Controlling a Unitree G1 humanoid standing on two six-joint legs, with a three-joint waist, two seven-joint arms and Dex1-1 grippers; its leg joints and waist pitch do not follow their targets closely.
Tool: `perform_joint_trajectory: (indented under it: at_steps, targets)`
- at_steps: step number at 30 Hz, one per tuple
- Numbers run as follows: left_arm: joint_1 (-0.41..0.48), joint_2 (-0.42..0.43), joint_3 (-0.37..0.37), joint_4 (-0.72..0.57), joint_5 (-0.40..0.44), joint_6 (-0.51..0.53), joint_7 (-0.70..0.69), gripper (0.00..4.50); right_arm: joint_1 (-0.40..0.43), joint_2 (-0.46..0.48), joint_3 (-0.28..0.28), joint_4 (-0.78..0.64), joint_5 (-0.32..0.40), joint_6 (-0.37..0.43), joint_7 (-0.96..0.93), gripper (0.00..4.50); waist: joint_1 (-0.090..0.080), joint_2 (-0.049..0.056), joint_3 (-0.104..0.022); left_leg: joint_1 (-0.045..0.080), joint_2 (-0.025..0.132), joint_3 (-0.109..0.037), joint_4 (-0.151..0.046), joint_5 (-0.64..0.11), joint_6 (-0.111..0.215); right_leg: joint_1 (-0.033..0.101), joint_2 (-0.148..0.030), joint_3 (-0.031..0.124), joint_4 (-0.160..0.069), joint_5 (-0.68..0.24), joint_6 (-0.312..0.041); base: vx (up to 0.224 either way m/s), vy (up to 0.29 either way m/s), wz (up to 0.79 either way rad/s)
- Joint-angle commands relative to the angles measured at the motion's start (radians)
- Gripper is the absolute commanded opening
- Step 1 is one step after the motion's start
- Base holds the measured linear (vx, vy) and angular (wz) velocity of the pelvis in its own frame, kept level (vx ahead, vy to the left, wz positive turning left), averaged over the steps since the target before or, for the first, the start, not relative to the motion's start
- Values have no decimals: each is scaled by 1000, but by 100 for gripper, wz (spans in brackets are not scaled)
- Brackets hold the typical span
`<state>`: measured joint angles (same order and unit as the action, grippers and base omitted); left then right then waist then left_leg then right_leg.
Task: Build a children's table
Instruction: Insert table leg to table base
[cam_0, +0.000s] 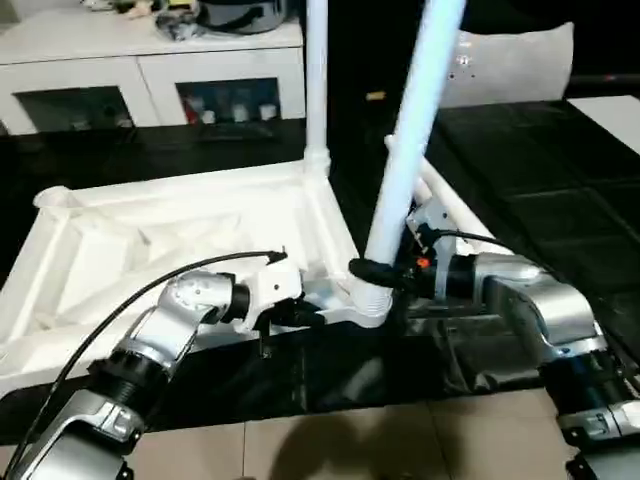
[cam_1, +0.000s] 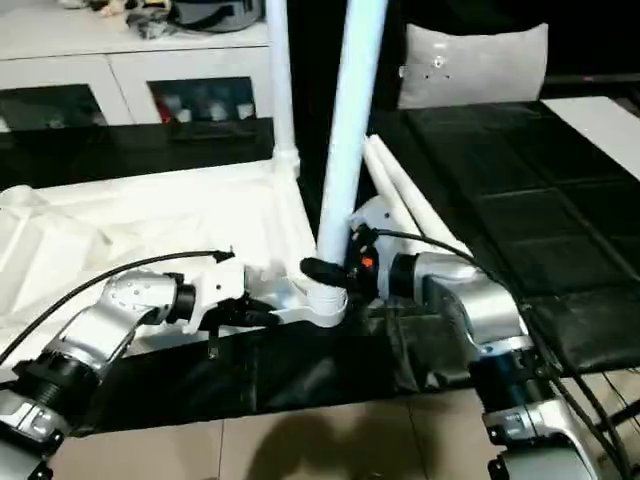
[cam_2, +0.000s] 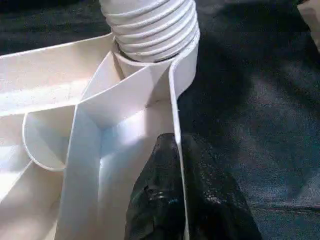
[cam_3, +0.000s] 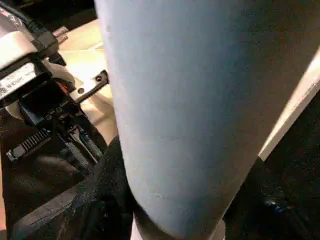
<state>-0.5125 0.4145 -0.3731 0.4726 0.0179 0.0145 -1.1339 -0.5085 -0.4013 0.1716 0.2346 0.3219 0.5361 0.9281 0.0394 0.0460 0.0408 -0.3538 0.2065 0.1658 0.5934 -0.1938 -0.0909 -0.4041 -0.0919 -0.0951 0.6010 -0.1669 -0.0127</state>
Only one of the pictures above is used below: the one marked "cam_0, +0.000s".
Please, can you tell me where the white plastic table leg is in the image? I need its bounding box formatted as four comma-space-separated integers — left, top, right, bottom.
419, 159, 496, 244
384, 133, 441, 211
303, 0, 332, 161
355, 0, 464, 321

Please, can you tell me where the white plastic table top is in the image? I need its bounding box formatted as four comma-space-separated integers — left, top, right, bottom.
0, 154, 401, 396

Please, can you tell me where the black work mat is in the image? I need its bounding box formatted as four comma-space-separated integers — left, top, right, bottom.
0, 99, 640, 431

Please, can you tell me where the black box with yellow label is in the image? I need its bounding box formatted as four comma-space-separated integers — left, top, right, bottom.
299, 0, 451, 121

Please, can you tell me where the grey cushion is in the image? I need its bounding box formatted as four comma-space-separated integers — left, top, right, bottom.
442, 22, 575, 109

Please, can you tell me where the white flat board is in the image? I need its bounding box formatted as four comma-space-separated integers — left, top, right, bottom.
567, 97, 640, 156

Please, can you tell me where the grey rounded device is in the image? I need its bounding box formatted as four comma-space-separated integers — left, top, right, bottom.
197, 0, 291, 35

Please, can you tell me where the white cabinet with glass doors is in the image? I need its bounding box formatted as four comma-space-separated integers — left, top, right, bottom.
0, 19, 306, 136

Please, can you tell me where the dark tangled small object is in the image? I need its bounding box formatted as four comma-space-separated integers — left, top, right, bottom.
154, 12, 201, 44

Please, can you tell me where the pale small toy figure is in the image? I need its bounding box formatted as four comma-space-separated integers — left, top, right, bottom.
114, 0, 151, 19

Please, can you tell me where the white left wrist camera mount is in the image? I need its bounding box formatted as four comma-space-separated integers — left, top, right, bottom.
234, 257, 304, 334

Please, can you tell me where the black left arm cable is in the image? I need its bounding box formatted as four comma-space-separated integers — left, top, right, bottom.
7, 247, 290, 476

